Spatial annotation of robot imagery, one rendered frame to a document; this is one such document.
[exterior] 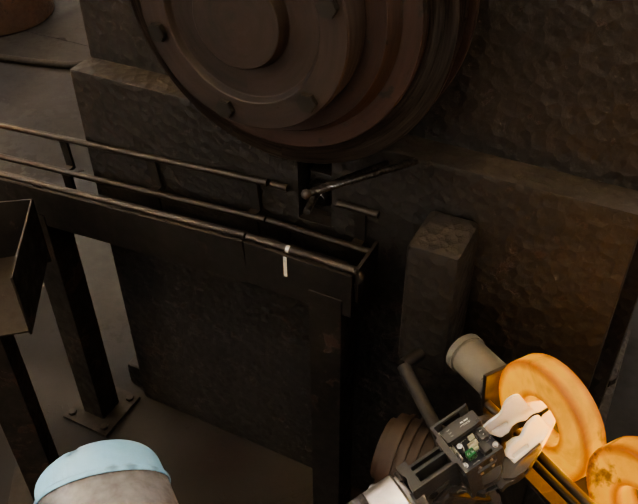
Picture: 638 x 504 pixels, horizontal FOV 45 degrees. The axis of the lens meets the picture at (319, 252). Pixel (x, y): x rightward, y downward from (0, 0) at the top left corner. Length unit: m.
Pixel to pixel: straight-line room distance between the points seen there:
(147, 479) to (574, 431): 0.49
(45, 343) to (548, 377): 1.50
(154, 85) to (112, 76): 0.08
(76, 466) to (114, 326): 1.44
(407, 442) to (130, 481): 0.56
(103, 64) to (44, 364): 0.94
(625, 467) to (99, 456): 0.54
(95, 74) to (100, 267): 1.05
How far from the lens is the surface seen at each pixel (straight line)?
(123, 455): 0.72
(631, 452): 0.89
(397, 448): 1.17
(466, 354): 1.07
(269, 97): 0.95
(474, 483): 0.92
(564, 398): 0.93
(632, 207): 1.08
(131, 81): 1.35
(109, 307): 2.21
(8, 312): 1.34
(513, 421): 0.98
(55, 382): 2.05
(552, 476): 1.00
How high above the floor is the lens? 1.46
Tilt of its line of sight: 39 degrees down
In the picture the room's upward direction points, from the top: 1 degrees counter-clockwise
